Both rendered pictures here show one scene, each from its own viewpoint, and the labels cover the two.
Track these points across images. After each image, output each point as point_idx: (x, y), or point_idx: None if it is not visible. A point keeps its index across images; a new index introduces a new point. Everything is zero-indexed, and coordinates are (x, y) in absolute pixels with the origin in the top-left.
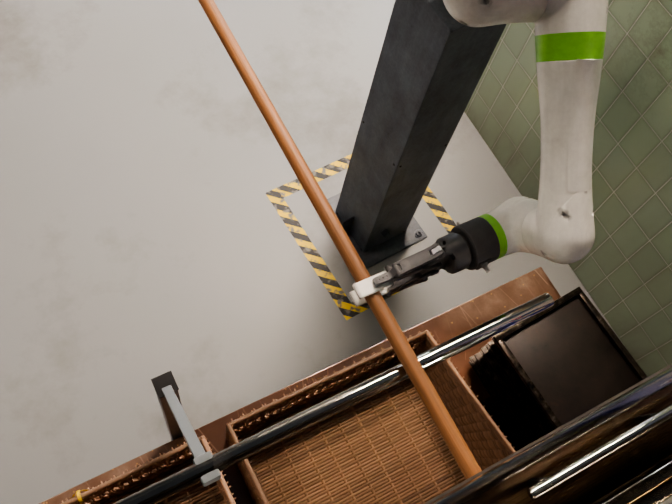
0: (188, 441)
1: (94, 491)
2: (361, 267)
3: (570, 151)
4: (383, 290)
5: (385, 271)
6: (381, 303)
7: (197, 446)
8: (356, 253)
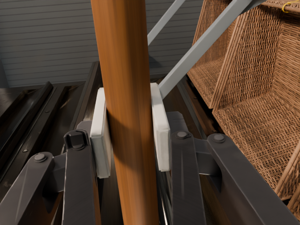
0: (175, 65)
1: (290, 10)
2: (101, 68)
3: None
4: (157, 155)
5: (89, 139)
6: (115, 169)
7: (168, 75)
8: (96, 17)
